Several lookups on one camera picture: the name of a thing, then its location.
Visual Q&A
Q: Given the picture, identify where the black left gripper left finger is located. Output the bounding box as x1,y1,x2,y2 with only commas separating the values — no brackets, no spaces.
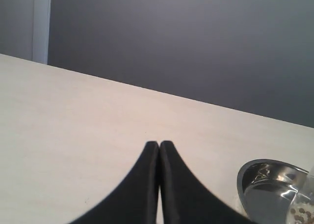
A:
72,141,159,224

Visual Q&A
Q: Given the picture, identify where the round stainless steel plate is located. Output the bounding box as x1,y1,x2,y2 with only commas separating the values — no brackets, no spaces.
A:
236,159,308,224

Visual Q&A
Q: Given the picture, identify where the clear plastic shaker bottle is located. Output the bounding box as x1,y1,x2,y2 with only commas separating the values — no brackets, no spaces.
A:
286,168,314,224

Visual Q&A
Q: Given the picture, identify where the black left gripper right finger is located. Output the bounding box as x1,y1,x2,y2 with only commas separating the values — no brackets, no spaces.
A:
159,140,253,224

